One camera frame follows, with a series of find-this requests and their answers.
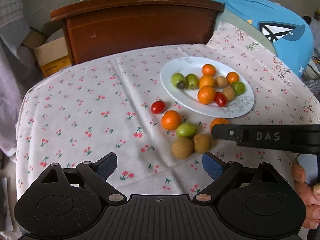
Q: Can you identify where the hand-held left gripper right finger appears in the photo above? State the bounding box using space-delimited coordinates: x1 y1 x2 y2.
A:
194 151 285 203

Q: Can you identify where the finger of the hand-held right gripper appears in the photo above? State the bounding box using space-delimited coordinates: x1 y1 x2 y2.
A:
211 124 243 143

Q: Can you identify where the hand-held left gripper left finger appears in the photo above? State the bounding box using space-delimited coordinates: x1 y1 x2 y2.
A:
37 152 125 205

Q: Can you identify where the orange mandarin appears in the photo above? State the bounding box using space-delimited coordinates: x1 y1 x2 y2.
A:
197 86 216 105
226 72 240 84
199 75 216 88
201 64 216 76
210 118 230 131
161 110 182 131

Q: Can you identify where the red cherry tomato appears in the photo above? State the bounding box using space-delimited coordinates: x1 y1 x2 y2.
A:
150 100 166 115
214 92 228 107

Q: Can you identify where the white flower print plate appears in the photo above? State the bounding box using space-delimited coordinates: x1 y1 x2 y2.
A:
160 56 255 119

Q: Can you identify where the green jujube with dark end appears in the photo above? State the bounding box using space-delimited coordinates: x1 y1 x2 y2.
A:
171 73 187 90

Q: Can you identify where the person's right hand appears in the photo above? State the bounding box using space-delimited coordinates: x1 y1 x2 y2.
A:
291 159 320 229

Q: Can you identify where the cherry print tablecloth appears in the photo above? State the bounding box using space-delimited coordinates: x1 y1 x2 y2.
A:
15 21 320 203

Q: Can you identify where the grey jacket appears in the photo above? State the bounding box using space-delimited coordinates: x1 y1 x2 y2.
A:
302 16 320 60

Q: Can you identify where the lavender cloth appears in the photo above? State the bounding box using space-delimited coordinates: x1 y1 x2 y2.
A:
0 37 25 157

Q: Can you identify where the open cardboard box yellow side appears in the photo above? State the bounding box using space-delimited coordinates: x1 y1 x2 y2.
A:
34 36 73 78

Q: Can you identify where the blue cartoon pillow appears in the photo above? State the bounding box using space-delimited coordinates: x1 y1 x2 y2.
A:
187 0 314 78

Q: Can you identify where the brown wooden chair back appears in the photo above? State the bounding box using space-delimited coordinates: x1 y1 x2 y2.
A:
50 0 225 65

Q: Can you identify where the brown cardboard box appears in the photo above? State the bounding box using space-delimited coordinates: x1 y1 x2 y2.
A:
21 30 50 53

